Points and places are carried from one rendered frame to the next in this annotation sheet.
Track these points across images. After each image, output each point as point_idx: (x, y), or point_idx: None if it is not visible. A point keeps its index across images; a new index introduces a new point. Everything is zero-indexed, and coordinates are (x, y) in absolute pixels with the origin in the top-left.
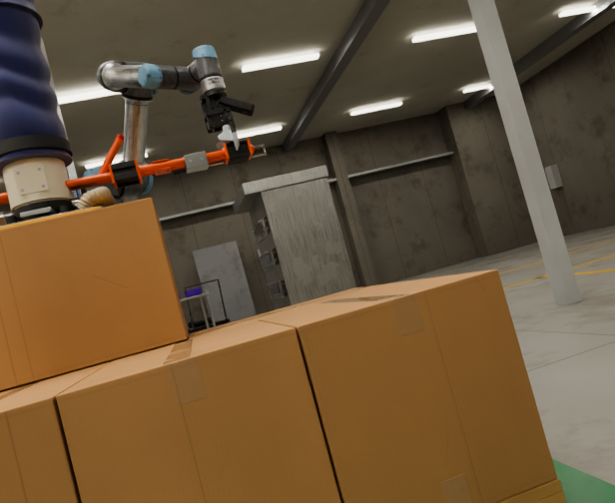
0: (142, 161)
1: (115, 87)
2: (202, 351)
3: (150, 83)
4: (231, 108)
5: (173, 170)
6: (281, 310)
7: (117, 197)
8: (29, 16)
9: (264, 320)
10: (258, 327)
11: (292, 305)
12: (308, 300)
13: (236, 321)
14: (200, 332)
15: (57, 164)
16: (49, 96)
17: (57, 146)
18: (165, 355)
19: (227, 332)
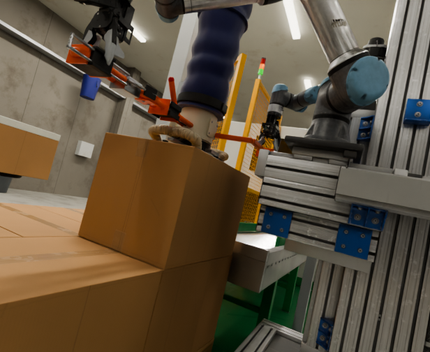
0: (334, 56)
1: (258, 1)
2: None
3: (160, 19)
4: (101, 6)
5: (145, 98)
6: (30, 257)
7: (321, 115)
8: (202, 12)
9: (5, 229)
10: None
11: (43, 280)
12: (17, 289)
13: (103, 265)
14: (116, 255)
15: (182, 111)
16: (189, 65)
17: (177, 100)
18: (26, 212)
19: (20, 222)
